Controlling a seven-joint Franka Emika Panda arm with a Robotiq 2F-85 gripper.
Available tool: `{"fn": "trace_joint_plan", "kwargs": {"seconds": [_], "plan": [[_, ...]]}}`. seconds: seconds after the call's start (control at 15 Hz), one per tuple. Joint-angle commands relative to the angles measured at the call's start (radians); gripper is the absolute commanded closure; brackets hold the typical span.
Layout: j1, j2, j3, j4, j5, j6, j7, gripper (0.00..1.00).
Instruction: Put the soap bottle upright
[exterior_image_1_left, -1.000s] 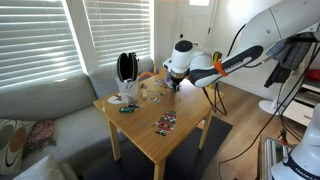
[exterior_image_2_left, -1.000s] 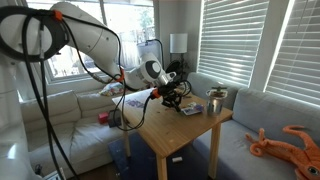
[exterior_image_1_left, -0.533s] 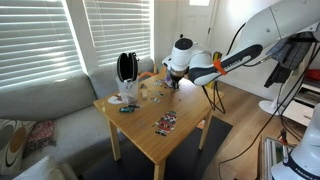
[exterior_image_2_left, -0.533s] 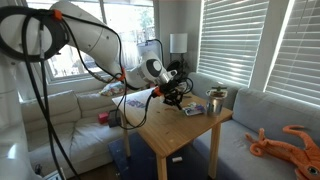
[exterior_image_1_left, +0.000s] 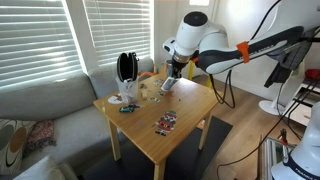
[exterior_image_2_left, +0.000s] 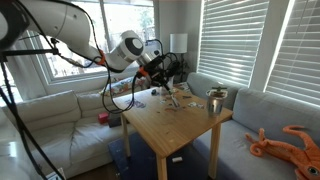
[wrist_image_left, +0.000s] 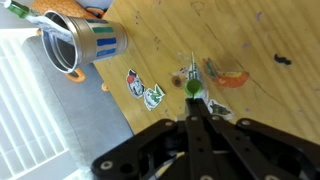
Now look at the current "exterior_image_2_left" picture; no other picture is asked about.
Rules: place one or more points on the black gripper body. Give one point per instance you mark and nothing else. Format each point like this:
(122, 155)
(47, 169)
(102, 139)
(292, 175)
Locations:
(156, 70)

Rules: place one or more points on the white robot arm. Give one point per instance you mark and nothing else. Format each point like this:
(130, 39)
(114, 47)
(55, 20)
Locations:
(66, 23)

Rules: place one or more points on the small black object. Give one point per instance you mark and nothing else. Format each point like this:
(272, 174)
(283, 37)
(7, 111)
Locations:
(153, 91)

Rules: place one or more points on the white picture sticker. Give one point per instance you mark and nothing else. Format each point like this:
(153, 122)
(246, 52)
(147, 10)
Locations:
(195, 105)

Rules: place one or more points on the white shade floor lamp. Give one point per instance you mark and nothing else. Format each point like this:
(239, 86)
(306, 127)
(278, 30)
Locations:
(179, 45)

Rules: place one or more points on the santa claus sticker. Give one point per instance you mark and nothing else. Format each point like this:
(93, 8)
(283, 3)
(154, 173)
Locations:
(135, 103)

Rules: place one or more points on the patterned cushion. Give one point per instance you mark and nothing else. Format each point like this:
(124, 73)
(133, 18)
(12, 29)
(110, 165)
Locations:
(121, 86)

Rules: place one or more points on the light wooden table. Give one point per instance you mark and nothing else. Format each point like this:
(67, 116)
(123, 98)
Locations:
(173, 130)

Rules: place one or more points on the silver metal canister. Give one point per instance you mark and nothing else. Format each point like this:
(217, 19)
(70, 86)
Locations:
(215, 101)

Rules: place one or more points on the navy blue box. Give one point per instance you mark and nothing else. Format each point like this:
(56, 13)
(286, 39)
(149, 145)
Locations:
(114, 120)

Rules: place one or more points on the red gift box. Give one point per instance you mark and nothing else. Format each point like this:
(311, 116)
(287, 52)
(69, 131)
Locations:
(103, 117)

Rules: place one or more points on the small white block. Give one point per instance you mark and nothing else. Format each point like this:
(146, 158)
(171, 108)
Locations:
(177, 159)

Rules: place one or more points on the white window blind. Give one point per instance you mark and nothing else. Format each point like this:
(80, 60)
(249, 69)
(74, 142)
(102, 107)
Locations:
(230, 36)
(296, 53)

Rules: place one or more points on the dark blue rug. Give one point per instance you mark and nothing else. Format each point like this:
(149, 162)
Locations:
(140, 160)

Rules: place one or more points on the grey fabric sofa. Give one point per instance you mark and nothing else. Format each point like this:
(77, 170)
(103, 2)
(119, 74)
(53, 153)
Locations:
(253, 133)

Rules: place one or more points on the white leather sofa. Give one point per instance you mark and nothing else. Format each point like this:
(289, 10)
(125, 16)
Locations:
(56, 130)

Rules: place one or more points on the orange octopus plush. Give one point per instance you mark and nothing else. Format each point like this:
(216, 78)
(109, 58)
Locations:
(293, 150)

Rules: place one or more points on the black stand pole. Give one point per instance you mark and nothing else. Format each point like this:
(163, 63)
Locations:
(20, 110)

